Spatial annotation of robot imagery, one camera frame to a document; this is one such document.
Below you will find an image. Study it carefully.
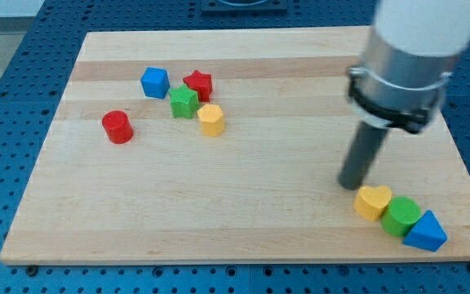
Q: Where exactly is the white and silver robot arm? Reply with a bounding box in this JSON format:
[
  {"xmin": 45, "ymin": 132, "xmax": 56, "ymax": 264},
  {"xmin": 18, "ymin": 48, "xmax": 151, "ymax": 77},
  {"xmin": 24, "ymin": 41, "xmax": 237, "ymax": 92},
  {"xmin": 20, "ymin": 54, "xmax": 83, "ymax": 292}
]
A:
[{"xmin": 348, "ymin": 0, "xmax": 470, "ymax": 135}]

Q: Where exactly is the green star block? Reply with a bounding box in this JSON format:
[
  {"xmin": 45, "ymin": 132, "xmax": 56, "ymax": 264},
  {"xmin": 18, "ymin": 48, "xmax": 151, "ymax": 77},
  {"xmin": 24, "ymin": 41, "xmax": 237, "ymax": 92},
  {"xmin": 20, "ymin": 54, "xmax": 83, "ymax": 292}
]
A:
[{"xmin": 169, "ymin": 84, "xmax": 200, "ymax": 118}]

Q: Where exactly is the red star block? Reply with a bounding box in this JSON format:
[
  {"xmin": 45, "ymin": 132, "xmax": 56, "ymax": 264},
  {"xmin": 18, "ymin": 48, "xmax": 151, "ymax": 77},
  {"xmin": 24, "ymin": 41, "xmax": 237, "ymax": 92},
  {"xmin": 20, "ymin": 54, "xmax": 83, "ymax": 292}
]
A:
[{"xmin": 183, "ymin": 69, "xmax": 213, "ymax": 102}]

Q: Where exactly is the wooden board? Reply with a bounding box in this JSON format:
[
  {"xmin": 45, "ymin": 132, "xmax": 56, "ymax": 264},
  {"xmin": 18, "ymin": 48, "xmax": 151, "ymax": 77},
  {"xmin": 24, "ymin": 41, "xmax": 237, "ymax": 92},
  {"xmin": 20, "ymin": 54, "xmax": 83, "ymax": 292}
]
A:
[{"xmin": 0, "ymin": 26, "xmax": 470, "ymax": 265}]

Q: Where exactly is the yellow hexagon block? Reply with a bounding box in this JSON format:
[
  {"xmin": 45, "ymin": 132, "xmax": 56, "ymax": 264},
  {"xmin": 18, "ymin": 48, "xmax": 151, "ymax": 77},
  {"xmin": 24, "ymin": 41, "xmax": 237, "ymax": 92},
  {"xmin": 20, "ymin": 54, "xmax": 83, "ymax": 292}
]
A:
[{"xmin": 197, "ymin": 104, "xmax": 225, "ymax": 136}]

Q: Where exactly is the blue cube block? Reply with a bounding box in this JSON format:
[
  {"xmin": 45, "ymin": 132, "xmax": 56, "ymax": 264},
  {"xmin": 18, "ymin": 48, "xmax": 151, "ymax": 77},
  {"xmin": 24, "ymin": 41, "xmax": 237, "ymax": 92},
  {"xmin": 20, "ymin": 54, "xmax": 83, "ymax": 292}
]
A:
[{"xmin": 140, "ymin": 67, "xmax": 170, "ymax": 99}]

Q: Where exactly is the red cylinder block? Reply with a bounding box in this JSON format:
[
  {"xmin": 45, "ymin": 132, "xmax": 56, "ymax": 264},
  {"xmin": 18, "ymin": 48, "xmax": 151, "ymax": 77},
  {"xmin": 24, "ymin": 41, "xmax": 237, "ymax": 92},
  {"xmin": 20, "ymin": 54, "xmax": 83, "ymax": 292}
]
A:
[{"xmin": 101, "ymin": 110, "xmax": 134, "ymax": 144}]

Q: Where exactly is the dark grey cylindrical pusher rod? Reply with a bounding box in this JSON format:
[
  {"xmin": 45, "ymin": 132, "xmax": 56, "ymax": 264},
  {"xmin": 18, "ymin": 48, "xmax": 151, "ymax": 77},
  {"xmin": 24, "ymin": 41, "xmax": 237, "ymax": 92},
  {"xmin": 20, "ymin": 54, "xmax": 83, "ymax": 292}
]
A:
[{"xmin": 338, "ymin": 122, "xmax": 389, "ymax": 190}]

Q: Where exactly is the yellow heart block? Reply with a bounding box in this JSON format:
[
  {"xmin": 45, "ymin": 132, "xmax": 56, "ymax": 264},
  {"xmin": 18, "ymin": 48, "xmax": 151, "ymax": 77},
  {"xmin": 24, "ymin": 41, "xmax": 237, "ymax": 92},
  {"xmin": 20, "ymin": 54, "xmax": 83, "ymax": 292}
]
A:
[{"xmin": 353, "ymin": 185, "xmax": 392, "ymax": 221}]

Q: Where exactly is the green cylinder block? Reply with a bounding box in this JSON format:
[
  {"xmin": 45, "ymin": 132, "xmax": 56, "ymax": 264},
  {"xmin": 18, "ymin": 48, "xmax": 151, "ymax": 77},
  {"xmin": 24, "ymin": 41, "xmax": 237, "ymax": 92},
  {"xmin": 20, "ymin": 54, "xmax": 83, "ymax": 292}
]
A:
[{"xmin": 380, "ymin": 196, "xmax": 422, "ymax": 237}]

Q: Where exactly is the blue triangle block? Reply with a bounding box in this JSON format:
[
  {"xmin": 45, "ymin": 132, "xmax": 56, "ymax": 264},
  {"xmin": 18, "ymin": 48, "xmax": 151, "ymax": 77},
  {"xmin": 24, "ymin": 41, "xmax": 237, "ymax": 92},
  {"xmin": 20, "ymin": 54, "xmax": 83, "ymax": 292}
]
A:
[{"xmin": 402, "ymin": 210, "xmax": 448, "ymax": 252}]

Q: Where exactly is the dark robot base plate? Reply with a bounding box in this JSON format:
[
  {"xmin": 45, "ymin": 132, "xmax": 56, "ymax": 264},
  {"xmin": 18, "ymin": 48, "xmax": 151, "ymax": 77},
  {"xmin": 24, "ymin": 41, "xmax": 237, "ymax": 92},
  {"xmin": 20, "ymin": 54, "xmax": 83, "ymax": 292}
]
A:
[{"xmin": 199, "ymin": 0, "xmax": 288, "ymax": 15}]

